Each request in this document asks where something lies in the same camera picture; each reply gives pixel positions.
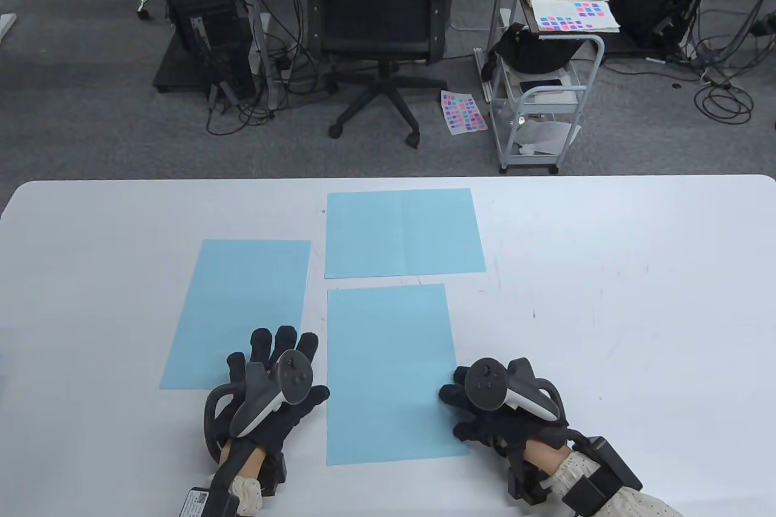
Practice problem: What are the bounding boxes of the person's left hand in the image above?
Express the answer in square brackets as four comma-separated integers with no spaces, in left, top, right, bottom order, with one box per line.
[215,326,331,463]

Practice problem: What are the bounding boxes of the person's right hand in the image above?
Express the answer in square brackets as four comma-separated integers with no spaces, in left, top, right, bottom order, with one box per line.
[439,358,570,452]

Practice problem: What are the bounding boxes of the light blue paper sheet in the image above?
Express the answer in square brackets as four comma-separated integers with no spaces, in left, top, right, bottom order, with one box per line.
[326,284,472,466]
[324,188,487,279]
[159,239,312,390]

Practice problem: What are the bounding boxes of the person's right forearm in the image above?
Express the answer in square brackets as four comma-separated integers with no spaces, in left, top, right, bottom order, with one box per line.
[521,438,683,517]

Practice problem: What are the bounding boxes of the person's left forearm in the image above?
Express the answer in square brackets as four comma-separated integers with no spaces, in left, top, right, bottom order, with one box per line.
[218,444,267,517]

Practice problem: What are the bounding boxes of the right black white controller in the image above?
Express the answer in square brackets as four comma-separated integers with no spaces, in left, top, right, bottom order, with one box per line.
[464,358,569,427]

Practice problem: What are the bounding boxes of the white metal cart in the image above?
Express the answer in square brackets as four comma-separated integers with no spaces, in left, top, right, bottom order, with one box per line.
[488,8,606,173]

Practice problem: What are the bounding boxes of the white loose papers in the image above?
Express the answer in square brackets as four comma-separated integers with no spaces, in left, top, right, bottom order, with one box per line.
[515,120,581,155]

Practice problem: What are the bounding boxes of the colourful sticker sheet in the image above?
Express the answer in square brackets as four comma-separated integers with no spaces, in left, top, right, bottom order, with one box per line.
[530,0,621,34]
[440,90,489,135]

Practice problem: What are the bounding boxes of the black platform base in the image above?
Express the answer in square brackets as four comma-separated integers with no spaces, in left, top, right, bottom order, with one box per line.
[152,32,255,95]

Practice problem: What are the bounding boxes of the black bag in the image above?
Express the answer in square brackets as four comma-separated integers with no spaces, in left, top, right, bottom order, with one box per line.
[482,23,580,81]

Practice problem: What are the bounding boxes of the right black wrist camera module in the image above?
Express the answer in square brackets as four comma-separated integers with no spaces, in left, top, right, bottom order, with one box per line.
[500,429,643,517]

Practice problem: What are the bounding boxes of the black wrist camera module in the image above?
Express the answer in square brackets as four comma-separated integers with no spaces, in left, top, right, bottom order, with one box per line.
[182,450,289,517]
[500,429,643,517]

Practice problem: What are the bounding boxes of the left black wrist camera module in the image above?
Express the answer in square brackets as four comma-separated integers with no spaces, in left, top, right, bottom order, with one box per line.
[182,450,289,517]

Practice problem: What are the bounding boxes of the black cable bundle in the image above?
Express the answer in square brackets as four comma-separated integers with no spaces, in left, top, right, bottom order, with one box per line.
[205,0,331,137]

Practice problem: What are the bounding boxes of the black cable coil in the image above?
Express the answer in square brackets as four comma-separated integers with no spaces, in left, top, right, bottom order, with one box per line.
[694,81,754,125]

